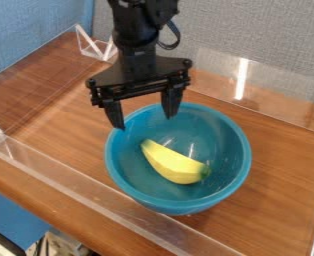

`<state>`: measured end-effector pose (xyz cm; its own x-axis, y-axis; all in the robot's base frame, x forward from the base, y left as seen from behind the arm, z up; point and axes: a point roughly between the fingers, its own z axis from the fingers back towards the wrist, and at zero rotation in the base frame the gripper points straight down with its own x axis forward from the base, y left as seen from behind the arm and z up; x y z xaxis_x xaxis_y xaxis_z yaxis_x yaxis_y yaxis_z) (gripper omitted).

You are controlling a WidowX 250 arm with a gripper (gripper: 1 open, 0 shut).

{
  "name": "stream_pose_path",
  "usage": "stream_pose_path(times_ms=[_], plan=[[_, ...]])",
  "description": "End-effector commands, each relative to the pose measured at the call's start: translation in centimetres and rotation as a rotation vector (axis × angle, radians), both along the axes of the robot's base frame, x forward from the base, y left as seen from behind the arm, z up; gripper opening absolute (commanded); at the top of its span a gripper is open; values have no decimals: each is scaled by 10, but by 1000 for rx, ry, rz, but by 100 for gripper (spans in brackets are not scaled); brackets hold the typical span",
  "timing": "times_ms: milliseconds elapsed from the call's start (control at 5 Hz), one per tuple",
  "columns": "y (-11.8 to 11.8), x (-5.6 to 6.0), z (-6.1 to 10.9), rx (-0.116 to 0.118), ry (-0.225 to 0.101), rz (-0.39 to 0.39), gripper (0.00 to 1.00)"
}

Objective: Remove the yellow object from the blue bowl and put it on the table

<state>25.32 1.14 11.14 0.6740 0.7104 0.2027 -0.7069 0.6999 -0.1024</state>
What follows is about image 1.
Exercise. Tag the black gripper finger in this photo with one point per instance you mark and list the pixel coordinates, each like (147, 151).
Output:
(171, 100)
(114, 112)

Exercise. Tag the clear acrylic corner bracket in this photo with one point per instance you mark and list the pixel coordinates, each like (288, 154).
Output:
(95, 48)

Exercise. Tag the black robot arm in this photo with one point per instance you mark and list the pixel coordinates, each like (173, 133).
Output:
(138, 21)

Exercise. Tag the clear acrylic barrier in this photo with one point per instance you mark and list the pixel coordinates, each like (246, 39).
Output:
(273, 91)
(161, 229)

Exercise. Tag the clear acrylic front barrier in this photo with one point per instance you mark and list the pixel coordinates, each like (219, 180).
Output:
(161, 229)

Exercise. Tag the yellow toy banana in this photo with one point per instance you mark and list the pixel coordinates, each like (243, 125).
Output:
(173, 165)

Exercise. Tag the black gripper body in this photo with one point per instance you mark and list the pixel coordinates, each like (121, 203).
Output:
(138, 74)

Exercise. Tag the clear acrylic back barrier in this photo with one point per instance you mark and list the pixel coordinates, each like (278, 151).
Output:
(273, 91)

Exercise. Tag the blue plastic bowl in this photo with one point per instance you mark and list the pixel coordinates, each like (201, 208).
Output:
(202, 134)

